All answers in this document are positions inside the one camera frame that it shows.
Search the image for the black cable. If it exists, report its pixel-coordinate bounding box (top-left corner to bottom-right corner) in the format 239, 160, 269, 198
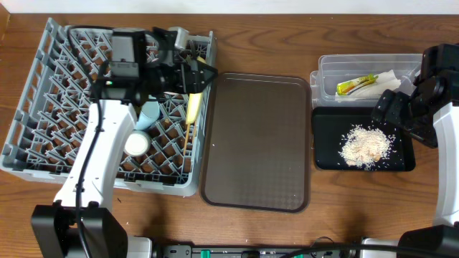
283, 236, 399, 258
66, 24, 115, 258

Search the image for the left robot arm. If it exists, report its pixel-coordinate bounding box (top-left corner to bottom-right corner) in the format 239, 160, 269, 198
31, 27, 218, 257

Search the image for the rice food waste pile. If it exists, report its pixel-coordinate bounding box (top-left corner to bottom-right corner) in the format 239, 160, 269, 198
338, 125, 396, 170

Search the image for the yellow round plate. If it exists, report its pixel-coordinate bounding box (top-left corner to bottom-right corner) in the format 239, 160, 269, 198
185, 56, 208, 125

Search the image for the light blue bowl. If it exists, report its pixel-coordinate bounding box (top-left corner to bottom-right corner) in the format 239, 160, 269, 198
134, 95, 161, 131

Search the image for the left black cable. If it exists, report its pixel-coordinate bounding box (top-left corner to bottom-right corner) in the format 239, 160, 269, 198
66, 24, 115, 258

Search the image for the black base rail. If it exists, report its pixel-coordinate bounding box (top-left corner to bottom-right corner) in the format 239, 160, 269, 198
152, 244, 359, 258

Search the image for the right black cable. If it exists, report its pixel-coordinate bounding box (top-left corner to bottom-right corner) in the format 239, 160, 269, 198
283, 236, 399, 258

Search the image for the white paper cup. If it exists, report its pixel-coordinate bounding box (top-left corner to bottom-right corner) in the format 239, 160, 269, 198
124, 130, 151, 157

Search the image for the wooden chopstick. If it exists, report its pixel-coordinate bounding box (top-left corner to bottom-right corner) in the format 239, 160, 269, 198
183, 123, 191, 156

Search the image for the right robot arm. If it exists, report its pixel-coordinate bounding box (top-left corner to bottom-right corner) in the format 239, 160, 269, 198
371, 44, 458, 257

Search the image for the clear plastic bin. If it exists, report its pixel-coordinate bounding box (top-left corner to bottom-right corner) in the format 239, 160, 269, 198
310, 54, 422, 108

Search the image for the brown serving tray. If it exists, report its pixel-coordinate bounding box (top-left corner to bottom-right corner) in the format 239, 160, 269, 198
200, 72, 312, 214

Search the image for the white napkin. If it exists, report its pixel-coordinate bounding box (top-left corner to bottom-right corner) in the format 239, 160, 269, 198
349, 70, 401, 97

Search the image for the grey plastic dish rack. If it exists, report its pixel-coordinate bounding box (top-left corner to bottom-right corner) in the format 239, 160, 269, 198
1, 19, 209, 196

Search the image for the black plastic tray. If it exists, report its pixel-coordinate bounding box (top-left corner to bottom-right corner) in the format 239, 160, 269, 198
312, 107, 416, 171

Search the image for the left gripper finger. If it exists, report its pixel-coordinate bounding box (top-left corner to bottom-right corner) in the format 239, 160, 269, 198
181, 64, 218, 94
184, 39, 199, 70

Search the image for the green snack wrapper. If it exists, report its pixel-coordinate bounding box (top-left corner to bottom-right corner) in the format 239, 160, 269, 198
336, 74, 379, 95

